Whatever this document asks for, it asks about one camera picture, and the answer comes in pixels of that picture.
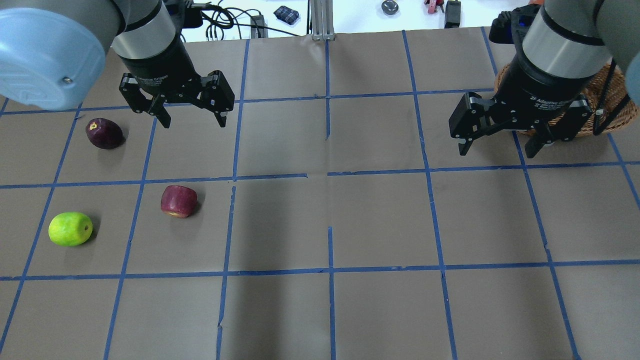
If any black power adapter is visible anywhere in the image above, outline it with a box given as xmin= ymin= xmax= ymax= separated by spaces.
xmin=444 ymin=0 xmax=462 ymax=28

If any green apple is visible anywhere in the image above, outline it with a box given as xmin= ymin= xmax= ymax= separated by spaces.
xmin=47 ymin=211 xmax=94 ymax=248

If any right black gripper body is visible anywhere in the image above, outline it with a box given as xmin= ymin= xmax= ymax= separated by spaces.
xmin=448 ymin=50 xmax=593 ymax=142

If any red tool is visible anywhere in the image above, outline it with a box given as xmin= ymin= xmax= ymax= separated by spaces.
xmin=423 ymin=0 xmax=445 ymax=15

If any wicker basket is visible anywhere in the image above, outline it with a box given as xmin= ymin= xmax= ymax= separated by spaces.
xmin=494 ymin=63 xmax=639 ymax=137

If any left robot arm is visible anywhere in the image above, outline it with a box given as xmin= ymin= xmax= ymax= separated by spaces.
xmin=0 ymin=0 xmax=235 ymax=128

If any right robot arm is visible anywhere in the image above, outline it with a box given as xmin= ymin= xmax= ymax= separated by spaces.
xmin=448 ymin=0 xmax=639 ymax=158

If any red apple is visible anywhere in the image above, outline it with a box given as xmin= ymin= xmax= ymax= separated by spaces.
xmin=160 ymin=185 xmax=198 ymax=219

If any black cable bundle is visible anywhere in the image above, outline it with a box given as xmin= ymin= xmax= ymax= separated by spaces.
xmin=200 ymin=2 xmax=301 ymax=41

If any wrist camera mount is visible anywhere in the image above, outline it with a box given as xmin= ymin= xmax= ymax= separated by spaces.
xmin=488 ymin=9 xmax=538 ymax=44

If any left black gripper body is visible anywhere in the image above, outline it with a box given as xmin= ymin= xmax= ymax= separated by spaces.
xmin=119 ymin=35 xmax=235 ymax=112

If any dark blue pouch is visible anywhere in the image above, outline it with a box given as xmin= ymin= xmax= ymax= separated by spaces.
xmin=273 ymin=6 xmax=300 ymax=25

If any aluminium frame post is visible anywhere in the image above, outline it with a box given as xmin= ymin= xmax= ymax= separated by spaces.
xmin=308 ymin=0 xmax=335 ymax=41

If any round grey knob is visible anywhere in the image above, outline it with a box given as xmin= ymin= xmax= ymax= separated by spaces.
xmin=381 ymin=0 xmax=399 ymax=16

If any dark purple apple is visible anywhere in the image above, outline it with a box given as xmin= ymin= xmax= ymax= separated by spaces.
xmin=85 ymin=117 xmax=125 ymax=150

